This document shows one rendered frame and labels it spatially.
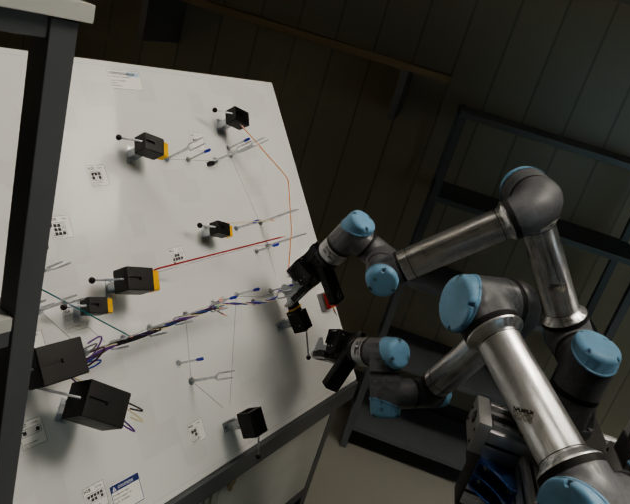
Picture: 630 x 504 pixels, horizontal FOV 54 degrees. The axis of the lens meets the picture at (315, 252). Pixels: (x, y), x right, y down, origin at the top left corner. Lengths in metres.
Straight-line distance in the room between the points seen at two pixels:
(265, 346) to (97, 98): 0.77
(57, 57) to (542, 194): 1.04
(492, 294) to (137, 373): 0.77
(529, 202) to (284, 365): 0.81
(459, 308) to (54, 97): 0.81
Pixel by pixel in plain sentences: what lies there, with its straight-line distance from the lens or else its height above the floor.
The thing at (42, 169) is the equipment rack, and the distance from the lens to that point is 0.79.
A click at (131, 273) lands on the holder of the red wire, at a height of 1.33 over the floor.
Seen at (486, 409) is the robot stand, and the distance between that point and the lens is 1.69.
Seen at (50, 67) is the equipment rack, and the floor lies 1.78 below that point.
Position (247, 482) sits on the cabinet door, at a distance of 1.86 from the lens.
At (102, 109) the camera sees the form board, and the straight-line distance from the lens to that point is 1.56.
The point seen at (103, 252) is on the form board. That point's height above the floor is 1.31.
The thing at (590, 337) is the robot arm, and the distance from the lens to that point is 1.64.
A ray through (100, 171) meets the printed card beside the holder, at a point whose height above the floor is 1.45.
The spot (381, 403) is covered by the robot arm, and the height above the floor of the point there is 1.12.
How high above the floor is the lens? 1.90
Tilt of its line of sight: 20 degrees down
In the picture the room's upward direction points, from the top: 17 degrees clockwise
